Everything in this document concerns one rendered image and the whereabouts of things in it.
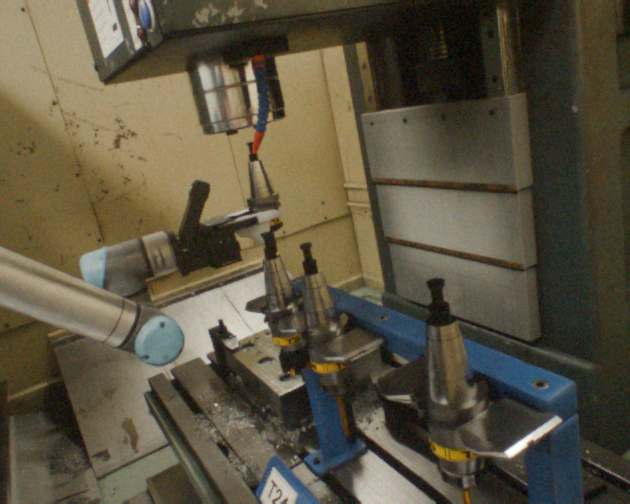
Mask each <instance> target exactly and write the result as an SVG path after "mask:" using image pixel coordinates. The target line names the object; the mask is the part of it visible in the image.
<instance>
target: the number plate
mask: <svg viewBox="0 0 630 504"><path fill-rule="evenodd" d="M297 496H298V494H297V493H296V491H295V490H294V489H293V488H292V487H291V486H290V485H289V483H288V482H287V481H286V480H285V479H284V478H283V477H282V476H281V474H280V473H279V472H278V471H277V470H276V469H275V468H274V467H273V469H272V471H271V474H270V476H269V479H268V481H267V483H266V486H265V488H264V491H263V493H262V495H261V498H260V499H261V501H262V502H263V503H264V504H294V503H295V501H296V498H297Z"/></svg>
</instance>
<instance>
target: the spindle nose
mask: <svg viewBox="0 0 630 504"><path fill-rule="evenodd" d="M264 64H265V66H264V67H265V69H266V72H265V74H266V76H267V78H266V81H267V83H268V85H267V86H266V87H267V88H268V95H269V99H268V100H269V101H270V105H269V107H270V111H269V118H268V119H267V121H268V123H272V122H276V121H279V120H283V119H285V117H286V112H285V102H284V97H283V92H282V88H281V83H280V80H279V73H278V68H277V64H276V59H275V57H272V58H270V59H267V60H264ZM185 71H186V75H187V79H188V83H189V87H190V90H191V94H192V95H193V102H194V106H195V110H196V114H197V118H198V121H199V125H200V126H201V129H202V133H203V134H204V135H205V136H208V135H215V134H220V133H226V132H231V131H236V130H241V129H245V128H250V127H255V126H257V123H256V122H257V120H258V118H257V115H258V111H257V110H258V108H259V106H258V105H257V104H258V101H259V100H258V99H257V97H258V94H257V88H256V83H255V76H254V75H253V71H252V67H251V62H246V63H239V64H232V65H224V61H223V57H222V56H220V57H215V58H211V59H207V60H203V61H200V62H196V63H193V64H190V65H188V66H186V67H185Z"/></svg>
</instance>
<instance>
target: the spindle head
mask: <svg viewBox="0 0 630 504"><path fill-rule="evenodd" d="M75 1H76V4H77V7H78V11H79V14H80V17H81V21H82V24H83V27H84V31H85V34H86V37H87V40H88V44H89V47H90V50H91V54H92V57H93V60H94V64H95V65H94V69H95V71H96V72H97V73H98V77H99V80H100V82H102V83H103V82H104V86H108V85H114V84H120V83H126V82H131V81H137V80H143V79H149V78H155V77H161V76H167V75H173V74H179V73H185V72H186V71H185V67H186V66H188V65H190V64H193V63H196V62H200V61H203V60H207V59H211V58H215V57H220V56H222V52H224V51H226V50H228V49H231V48H233V47H235V46H237V45H239V44H241V43H246V42H254V41H263V40H271V39H279V38H287V39H288V43H289V48H290V51H289V52H286V53H284V54H281V55H278V56H275V57H280V56H285V55H291V54H297V53H303V52H309V51H315V50H321V49H327V48H333V47H339V46H345V45H351V44H357V43H362V42H368V41H374V40H380V39H385V38H389V37H392V36H395V35H398V34H401V33H405V32H408V31H411V30H414V29H417V28H421V27H424V26H427V25H430V24H433V23H437V22H440V21H443V20H446V19H449V18H452V17H456V16H459V15H462V14H465V13H468V12H472V11H475V10H478V9H479V8H482V7H485V6H488V5H492V4H495V3H500V2H504V1H507V0H153V3H154V6H155V10H156V14H157V18H158V22H159V25H160V29H161V33H162V37H163V41H162V42H161V43H159V44H158V45H157V46H155V47H154V48H152V45H151V42H150V38H149V34H148V31H147V29H146V28H145V29H146V33H147V45H146V46H143V45H142V47H141V48H139V49H138V50H136V48H135V44H134V41H133V37H132V33H131V30H130V26H129V23H128V19H127V15H126V12H125V8H124V5H123V1H122V0H113V3H114V7H115V10H116V14H117V17H118V21H119V25H120V28H121V32H122V35H123V39H124V40H123V41H122V42H121V43H120V44H119V45H118V46H117V47H116V48H115V49H114V50H113V51H112V52H111V53H110V54H109V55H108V56H107V57H106V58H104V54H103V51H102V48H101V44H100V41H99V38H98V34H97V31H96V28H95V24H94V21H93V17H92V14H91V11H90V7H89V4H88V1H87V0H75Z"/></svg>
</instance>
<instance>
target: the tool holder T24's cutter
mask: <svg viewBox="0 0 630 504"><path fill-rule="evenodd" d="M278 357H279V361H280V365H281V369H282V372H283V373H284V374H285V373H288V372H290V374H291V376H294V375H298V374H302V371H301V369H304V368H307V370H310V369H311V367H312V366H311V362H310V356H309V352H308V349H307V350H303V348H302V347H301V348H300V349H298V350H295V351H291V352H285V351H282V350H280V353H279V356H278Z"/></svg>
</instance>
